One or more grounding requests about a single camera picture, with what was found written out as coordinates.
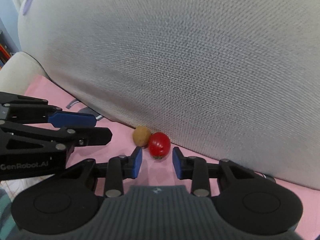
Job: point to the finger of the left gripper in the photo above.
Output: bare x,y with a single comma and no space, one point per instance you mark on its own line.
23,137
27,110

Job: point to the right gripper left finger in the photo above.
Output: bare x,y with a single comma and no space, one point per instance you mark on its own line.
120,168

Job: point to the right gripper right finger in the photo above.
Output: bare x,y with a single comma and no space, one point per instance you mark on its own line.
194,169

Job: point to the red cherry tomato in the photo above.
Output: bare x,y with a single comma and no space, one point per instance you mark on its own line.
159,145

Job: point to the pink checkered lemon cloth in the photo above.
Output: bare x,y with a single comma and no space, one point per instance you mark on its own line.
154,172

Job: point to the left tan longan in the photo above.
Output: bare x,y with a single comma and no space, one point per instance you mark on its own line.
141,136

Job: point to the teal striped rug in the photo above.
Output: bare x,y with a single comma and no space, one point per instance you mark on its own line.
7,222

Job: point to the light grey fabric sofa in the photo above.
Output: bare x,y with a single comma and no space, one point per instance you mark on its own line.
235,79

